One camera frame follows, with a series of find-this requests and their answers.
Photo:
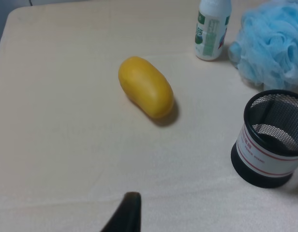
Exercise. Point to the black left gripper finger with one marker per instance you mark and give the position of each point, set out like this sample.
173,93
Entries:
127,217

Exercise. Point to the black mesh pen holder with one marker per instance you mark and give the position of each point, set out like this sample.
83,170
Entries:
265,153

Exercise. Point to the white green-label drink bottle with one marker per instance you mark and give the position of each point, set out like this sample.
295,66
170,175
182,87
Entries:
212,22

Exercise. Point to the blue mesh bath sponge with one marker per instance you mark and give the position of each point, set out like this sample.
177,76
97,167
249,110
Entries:
265,51

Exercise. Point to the yellow mango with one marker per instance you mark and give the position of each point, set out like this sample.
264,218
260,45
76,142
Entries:
146,86

